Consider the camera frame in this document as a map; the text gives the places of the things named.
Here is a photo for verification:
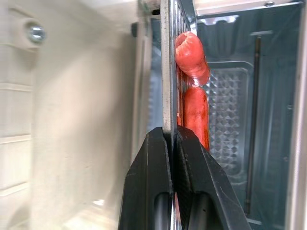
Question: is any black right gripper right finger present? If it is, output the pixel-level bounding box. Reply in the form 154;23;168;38
175;125;253;230

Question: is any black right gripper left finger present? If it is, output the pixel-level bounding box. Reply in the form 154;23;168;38
117;126;174;230

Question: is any metal baking tray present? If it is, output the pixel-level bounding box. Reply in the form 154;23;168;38
159;0;198;230

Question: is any red sausage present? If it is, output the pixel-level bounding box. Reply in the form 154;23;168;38
173;32;212;87
181;87;211;153

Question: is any dark oven heating rod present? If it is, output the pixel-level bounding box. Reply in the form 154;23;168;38
246;35;262;215

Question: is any cream toaster oven door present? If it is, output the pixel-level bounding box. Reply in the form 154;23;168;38
0;0;151;230

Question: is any cream toaster oven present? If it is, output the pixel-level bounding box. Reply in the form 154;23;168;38
130;0;307;230

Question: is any silver door screw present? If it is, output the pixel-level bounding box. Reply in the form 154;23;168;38
24;21;47;44

